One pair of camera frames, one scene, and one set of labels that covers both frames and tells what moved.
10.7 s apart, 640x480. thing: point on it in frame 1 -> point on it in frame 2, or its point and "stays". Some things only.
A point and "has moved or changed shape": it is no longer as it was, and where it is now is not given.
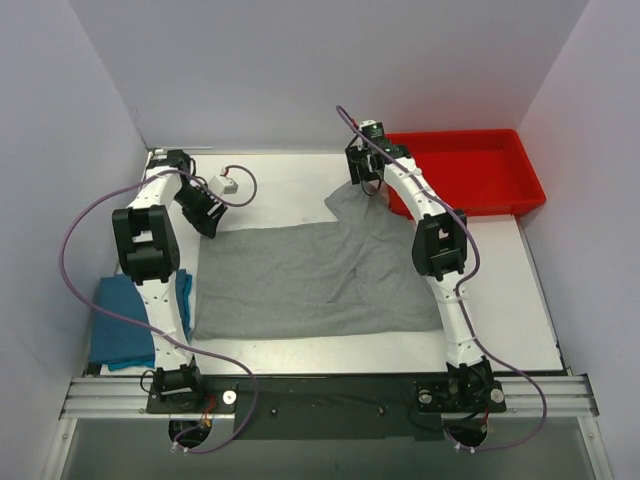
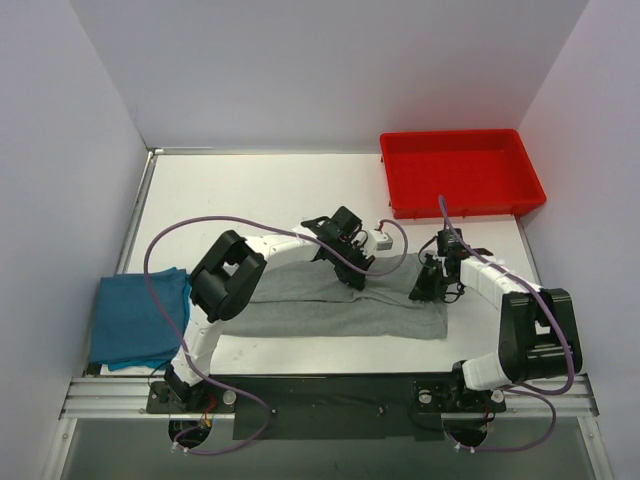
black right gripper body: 356,166 -> 431,279
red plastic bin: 478,171 stays
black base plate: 352,407 stays
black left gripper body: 210,211 -> 351,267
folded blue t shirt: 120,344 stays
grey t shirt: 359,275 has moved or changed shape
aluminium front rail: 116,398 stays
